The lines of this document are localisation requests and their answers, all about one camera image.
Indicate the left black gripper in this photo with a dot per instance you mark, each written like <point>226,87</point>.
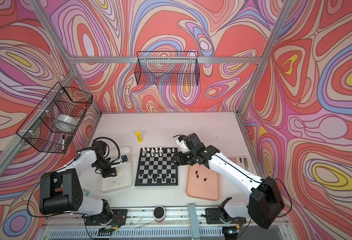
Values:
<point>110,172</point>

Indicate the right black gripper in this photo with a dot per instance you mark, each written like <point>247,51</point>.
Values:
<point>179,159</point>

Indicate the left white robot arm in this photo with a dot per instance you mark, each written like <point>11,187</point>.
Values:
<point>61,191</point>

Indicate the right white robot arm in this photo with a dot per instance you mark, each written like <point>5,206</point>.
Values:
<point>265,201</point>

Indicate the black white chess board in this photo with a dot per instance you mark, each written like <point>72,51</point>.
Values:
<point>156,167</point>

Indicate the white plastic tray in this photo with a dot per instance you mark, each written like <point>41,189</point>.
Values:
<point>124,175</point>

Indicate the pink plastic tray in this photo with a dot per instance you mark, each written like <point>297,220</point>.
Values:
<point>200,189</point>

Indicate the teal alarm clock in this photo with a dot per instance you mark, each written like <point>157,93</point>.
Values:
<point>85,193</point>

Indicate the black marker pen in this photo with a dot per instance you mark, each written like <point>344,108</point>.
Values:
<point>63,143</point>

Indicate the yellow glue stick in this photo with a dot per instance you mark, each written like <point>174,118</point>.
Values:
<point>138,134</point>

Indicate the clear tape roll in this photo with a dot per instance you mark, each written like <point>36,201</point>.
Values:
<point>67,119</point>

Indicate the black pink round speaker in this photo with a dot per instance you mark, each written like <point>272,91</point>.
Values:
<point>159,214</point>

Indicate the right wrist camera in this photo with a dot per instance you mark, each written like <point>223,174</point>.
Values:
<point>182,143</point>

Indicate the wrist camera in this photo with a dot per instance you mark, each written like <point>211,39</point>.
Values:
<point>124,159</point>
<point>182,143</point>

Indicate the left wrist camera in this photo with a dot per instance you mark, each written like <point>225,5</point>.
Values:
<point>124,159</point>

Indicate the grey blue rail bracket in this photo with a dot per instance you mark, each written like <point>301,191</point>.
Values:
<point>194,224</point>

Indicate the black wire basket left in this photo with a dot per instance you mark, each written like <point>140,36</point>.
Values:
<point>44,133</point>

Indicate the black wire basket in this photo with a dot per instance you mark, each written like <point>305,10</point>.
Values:
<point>167,68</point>
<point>44,133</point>

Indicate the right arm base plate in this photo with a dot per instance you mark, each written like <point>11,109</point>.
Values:
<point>220,216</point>

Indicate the black wire basket back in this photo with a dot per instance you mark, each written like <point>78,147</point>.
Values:
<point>167,68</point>

